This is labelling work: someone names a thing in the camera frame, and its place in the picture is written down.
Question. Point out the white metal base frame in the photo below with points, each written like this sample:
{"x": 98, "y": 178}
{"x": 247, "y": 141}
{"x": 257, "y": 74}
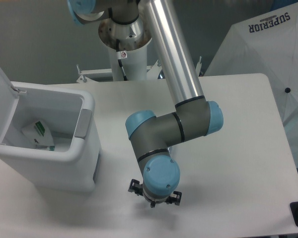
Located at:
{"x": 105, "y": 75}

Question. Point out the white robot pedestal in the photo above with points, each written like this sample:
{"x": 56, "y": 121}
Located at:
{"x": 128, "y": 62}

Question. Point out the white trash can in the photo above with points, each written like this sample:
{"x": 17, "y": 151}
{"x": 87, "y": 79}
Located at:
{"x": 69, "y": 114}

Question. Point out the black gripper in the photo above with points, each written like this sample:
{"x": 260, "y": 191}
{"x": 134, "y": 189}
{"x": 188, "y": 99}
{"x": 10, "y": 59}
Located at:
{"x": 139, "y": 190}

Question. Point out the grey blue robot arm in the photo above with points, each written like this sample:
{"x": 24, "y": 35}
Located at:
{"x": 193, "y": 117}

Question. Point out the white superior umbrella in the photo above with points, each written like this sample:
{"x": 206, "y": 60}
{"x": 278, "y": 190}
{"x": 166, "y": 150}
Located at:
{"x": 266, "y": 44}

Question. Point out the clear plastic wrapper bag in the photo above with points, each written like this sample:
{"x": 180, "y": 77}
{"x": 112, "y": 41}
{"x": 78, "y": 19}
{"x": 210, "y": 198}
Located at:
{"x": 39, "y": 135}

